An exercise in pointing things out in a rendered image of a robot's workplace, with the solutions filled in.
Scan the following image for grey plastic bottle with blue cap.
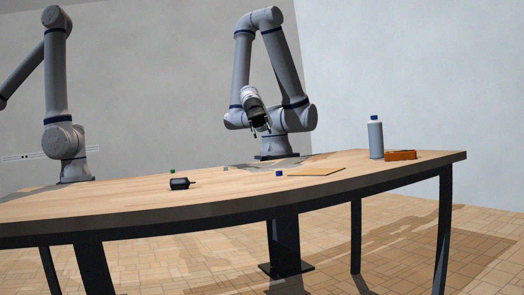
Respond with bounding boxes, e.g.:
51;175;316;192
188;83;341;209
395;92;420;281
367;115;385;159

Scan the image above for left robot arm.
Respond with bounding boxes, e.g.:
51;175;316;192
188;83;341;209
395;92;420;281
224;6;318;156

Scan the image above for orange digital multimeter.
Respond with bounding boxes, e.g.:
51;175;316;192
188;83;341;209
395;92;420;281
385;149;417;162

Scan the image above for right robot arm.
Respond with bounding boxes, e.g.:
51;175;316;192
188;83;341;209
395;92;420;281
0;4;92;182

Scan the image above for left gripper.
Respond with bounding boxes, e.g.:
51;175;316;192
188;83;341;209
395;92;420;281
242;94;271;138

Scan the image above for orange square mat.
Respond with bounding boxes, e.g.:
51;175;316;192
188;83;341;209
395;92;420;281
287;168;346;176

